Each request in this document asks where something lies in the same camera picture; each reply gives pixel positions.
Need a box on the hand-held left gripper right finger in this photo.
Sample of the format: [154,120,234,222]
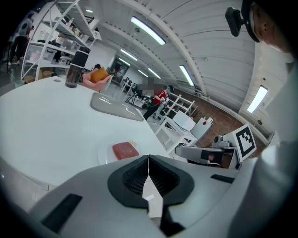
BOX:
[149,154,239,238]

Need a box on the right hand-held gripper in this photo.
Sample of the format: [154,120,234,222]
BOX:
[175,124,257,169]

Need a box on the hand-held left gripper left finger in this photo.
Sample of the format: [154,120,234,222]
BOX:
[29,154,167,238]

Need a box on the white round plate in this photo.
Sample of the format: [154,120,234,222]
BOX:
[97,140,149,165]

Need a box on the red square cake piece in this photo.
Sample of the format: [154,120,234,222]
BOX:
[112,141,140,160]

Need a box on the grey serving tray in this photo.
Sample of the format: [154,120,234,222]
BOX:
[90,92,145,122]

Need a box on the person's right forearm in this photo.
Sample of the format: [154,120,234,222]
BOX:
[252,139,298,238]

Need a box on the white side table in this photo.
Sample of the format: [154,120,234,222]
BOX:
[155,115,198,154]

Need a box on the white cabinet with red sticker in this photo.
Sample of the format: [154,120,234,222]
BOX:
[190,117,214,140]

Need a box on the white microwave oven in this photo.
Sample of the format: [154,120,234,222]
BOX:
[173,110,196,132]

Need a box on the empty white shelf rack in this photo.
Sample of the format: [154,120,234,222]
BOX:
[163,93,196,117]

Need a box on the black tripod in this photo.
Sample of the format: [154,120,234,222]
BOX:
[125,92,138,108]

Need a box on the person's torso in white coat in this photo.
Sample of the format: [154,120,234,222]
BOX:
[265,52,298,149]

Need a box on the dark glass door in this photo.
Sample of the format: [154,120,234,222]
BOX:
[111,58,130,82]

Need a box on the pink armchair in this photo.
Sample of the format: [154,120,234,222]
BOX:
[81,67,114,93]

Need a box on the orange cushion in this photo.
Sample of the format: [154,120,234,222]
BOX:
[90,66,110,83]

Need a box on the black water bottle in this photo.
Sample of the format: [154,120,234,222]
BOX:
[65,46,90,89]

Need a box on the white shelf rack with clutter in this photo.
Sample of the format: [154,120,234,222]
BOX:
[22,0,101,82]

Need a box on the person's head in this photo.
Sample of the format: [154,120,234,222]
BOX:
[250,0,294,55]

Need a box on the black head-mounted camera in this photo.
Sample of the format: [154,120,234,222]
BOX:
[224,0,261,44]

